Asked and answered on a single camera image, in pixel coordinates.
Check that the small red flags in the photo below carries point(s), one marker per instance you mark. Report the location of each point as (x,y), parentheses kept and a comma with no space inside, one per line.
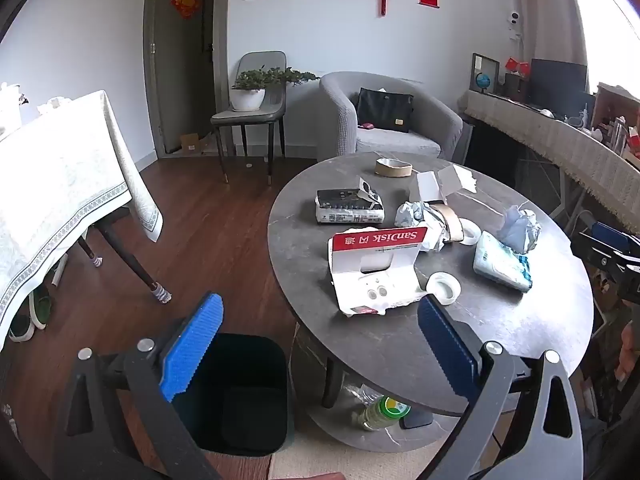
(517,66)

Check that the torn white box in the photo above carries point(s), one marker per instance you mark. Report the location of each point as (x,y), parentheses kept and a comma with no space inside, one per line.
(442,182)

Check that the white tape roll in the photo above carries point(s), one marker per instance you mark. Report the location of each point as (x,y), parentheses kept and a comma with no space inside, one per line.
(470,234)

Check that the grey dining chair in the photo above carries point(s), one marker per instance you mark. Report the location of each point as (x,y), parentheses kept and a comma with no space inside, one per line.
(250,117)

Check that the small blue globe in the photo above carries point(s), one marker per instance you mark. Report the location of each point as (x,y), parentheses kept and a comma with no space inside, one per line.
(485,81)

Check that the flat brown tape roll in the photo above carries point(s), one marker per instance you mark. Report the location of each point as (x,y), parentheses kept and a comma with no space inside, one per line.
(393,170)

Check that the white and green shoe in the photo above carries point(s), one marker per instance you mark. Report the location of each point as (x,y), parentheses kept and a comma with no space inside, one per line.
(21,329)
(42,310)

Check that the sideboard with lace cloth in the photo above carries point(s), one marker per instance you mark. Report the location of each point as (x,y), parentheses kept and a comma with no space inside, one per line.
(565,145)

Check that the small cardboard box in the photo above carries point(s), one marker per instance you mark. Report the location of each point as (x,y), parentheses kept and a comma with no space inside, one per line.
(192,142)

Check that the blue and white tissue pack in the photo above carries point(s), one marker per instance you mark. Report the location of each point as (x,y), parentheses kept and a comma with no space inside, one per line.
(500,262)

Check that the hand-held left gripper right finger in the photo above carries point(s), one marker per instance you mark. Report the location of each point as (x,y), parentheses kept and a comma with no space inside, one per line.
(447,350)

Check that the red and white cardboard packaging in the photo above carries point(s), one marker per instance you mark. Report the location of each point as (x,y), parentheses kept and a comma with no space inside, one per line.
(377,272)

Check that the white paper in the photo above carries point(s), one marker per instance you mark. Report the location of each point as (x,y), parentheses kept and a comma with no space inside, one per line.
(434,237)

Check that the dark table leg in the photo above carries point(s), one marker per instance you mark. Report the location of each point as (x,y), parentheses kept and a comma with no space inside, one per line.
(90,252)
(130,260)

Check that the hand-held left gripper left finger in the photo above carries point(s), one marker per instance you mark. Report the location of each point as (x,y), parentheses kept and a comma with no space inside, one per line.
(192,345)

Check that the white tablecloth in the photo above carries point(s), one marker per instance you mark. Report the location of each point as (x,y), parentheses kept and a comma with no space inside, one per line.
(55,185)

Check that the clear plastic bag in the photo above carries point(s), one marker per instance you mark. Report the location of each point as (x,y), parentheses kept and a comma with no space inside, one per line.
(362,394)

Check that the black trash bin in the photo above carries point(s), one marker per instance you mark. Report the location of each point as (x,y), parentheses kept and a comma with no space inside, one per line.
(240,395)

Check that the green drink bottle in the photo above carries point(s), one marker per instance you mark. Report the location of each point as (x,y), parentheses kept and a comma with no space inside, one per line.
(382,410)

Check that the thick brown tape roll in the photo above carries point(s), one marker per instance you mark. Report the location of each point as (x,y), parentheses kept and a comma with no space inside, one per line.
(450,222)

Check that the grey armchair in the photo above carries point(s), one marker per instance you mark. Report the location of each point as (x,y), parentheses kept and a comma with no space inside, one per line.
(340,110)

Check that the grey paper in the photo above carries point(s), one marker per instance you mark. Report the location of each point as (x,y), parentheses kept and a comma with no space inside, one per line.
(410,214)

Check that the white security camera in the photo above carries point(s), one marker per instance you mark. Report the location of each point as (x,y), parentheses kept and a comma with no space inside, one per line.
(515,18)

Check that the black monitor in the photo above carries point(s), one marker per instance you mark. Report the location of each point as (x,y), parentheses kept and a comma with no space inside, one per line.
(557,82)

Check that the large brown cardboard box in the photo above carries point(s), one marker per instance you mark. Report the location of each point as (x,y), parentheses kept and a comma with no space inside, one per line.
(612,105)

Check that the red door decoration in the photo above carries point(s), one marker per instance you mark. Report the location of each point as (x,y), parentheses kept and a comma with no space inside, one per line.
(186,3)

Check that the light blue paper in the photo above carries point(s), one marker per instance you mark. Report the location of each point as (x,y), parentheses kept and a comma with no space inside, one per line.
(520,227)

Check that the round grey table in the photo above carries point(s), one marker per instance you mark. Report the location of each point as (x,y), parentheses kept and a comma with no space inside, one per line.
(380,340)

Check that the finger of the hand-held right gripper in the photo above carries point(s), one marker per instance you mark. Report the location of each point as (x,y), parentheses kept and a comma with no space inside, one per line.
(609,237)
(600,259)

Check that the black bag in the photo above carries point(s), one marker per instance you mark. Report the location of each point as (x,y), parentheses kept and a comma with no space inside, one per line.
(382,110)

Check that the potted plant in white pot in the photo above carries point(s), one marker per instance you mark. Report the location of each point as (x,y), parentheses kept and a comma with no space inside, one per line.
(247,97)

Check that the grey door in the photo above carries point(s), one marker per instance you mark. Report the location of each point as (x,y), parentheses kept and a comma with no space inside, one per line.
(180,85)

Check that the clear tape roll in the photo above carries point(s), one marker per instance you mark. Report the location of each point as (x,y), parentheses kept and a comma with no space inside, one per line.
(442,290)

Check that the black and white packet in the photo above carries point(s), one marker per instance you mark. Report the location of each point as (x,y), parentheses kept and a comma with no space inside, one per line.
(350,210)

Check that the picture frame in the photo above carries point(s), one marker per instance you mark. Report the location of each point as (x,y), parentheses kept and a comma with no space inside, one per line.
(485,65)

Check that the beige rug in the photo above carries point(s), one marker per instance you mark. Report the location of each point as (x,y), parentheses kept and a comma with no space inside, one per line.
(325,462)

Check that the dark flat object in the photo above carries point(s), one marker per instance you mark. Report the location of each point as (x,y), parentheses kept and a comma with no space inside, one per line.
(417,420)

